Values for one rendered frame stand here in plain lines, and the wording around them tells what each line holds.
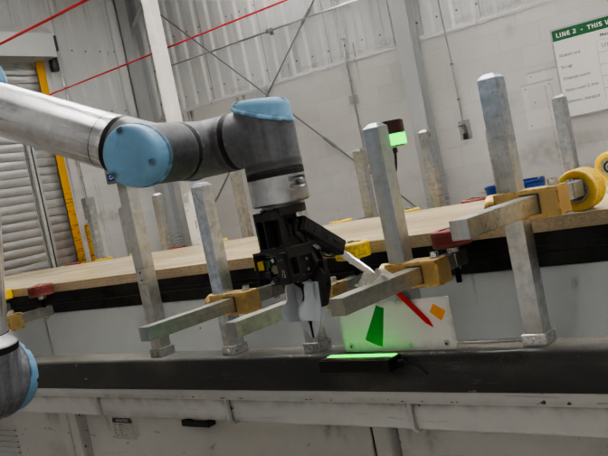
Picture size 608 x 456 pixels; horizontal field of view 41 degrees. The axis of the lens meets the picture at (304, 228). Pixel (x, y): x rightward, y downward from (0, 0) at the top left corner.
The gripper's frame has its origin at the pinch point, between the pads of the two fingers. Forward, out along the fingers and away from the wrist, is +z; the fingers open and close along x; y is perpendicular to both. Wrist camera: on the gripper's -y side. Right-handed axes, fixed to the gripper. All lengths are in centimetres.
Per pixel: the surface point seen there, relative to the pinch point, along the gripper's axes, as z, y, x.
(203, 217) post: -20, -32, -54
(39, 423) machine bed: 43, -57, -185
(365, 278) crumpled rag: -4.5, -16.8, -0.7
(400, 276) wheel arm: -3.0, -24.3, 1.4
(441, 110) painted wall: -75, -734, -369
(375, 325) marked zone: 7.3, -31.4, -11.2
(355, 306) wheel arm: -1.2, -9.3, 1.4
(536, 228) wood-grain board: -5, -51, 17
